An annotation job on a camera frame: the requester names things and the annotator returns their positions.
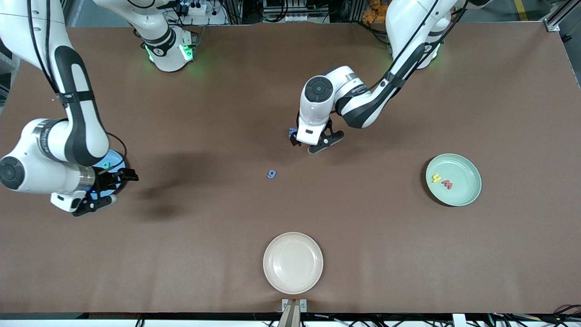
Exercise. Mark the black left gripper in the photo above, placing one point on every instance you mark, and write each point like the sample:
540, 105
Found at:
295, 139

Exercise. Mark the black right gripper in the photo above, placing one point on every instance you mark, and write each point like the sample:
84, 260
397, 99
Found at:
105, 180

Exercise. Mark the yellow lowercase letter h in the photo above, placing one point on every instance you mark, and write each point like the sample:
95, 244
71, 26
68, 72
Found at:
436, 179

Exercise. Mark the red letter w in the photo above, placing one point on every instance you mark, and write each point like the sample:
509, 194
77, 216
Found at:
447, 185

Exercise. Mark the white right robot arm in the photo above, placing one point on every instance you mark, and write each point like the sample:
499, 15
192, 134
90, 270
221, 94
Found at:
41, 177

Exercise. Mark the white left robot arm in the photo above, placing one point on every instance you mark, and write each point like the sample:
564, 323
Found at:
317, 118

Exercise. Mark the blue plate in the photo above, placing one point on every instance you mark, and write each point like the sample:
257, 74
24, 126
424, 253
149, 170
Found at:
115, 160

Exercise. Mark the beige plate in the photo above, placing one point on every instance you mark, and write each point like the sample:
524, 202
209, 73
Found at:
292, 263

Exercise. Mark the green plate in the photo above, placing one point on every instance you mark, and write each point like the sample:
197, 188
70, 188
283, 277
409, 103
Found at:
458, 195

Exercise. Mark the blue letter g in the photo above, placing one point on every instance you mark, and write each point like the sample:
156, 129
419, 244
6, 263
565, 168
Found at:
274, 174

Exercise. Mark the orange snack packets bag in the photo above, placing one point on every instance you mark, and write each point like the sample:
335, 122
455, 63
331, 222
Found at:
374, 13

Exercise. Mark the white power strip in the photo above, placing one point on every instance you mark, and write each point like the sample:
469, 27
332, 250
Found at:
195, 8

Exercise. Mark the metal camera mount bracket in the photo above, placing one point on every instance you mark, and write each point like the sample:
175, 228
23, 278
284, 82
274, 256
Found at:
294, 313

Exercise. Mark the aluminium frame profile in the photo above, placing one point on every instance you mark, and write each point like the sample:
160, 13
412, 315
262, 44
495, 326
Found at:
553, 25

